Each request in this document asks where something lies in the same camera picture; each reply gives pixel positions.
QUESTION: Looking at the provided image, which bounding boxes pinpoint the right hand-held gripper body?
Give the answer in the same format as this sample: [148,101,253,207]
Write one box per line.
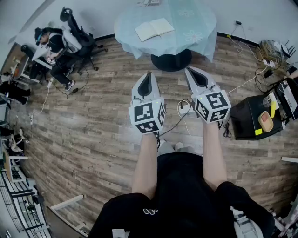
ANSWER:
[192,84,231,124]

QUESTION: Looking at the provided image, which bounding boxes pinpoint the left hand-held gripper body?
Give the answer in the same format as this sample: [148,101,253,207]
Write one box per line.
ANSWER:
[128,92,166,135]

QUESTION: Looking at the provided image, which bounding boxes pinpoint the white notebook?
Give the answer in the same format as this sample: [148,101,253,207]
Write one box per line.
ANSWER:
[134,17,176,43]

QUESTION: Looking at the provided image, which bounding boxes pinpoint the person's left forearm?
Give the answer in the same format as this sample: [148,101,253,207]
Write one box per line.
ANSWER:
[132,132,159,200]

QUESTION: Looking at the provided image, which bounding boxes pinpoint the person's right forearm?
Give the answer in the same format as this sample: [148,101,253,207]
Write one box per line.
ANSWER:
[201,120,228,192]

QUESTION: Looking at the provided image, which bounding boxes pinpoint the black storage box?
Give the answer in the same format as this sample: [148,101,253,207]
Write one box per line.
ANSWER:
[230,94,286,140]

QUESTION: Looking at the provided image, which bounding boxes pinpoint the person's grey trousers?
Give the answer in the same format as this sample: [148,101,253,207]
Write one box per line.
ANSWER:
[157,141,176,157]

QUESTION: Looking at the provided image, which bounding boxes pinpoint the light blue floral tablecloth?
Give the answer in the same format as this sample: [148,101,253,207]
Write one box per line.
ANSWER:
[113,0,217,63]

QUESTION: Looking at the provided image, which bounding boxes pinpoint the tan tray with pink sponge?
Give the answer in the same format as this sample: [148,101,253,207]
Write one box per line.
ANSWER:
[258,111,274,132]

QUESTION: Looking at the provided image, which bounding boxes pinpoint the black router with antennas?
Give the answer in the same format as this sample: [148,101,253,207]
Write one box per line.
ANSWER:
[280,39,297,59]

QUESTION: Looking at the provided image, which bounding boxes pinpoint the black office chair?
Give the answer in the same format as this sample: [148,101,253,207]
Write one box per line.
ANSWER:
[60,7,109,75]

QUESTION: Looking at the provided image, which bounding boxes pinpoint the person's black t-shirt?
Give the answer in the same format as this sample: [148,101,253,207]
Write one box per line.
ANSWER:
[88,152,276,238]

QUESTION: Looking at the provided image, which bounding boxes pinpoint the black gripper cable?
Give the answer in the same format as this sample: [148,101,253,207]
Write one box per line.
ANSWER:
[157,99,194,138]

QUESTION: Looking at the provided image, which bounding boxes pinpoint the long white cable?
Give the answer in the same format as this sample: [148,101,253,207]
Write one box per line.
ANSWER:
[226,66,271,95]

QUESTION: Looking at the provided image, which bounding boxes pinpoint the cardboard box of cables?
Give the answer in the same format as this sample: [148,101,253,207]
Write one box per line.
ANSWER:
[255,39,290,70]

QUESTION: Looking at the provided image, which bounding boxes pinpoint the white table frame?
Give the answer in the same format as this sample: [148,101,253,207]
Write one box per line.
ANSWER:
[46,194,87,233]

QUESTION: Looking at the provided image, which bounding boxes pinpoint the grey white harness strap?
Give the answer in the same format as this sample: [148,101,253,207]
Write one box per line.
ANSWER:
[230,206,264,238]

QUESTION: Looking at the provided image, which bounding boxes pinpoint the metal wire rack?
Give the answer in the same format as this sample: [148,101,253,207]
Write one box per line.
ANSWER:
[0,172,52,238]

